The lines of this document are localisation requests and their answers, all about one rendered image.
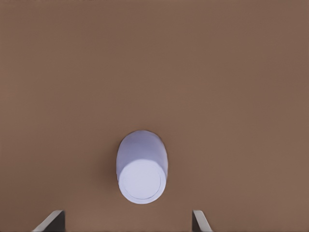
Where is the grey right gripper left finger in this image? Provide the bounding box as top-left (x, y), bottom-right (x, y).
top-left (32, 209), bottom-right (66, 232)

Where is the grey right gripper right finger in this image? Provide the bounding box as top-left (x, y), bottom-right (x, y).
top-left (192, 209), bottom-right (213, 232)

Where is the pale lavender cup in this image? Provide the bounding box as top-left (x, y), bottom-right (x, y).
top-left (116, 130), bottom-right (168, 205)

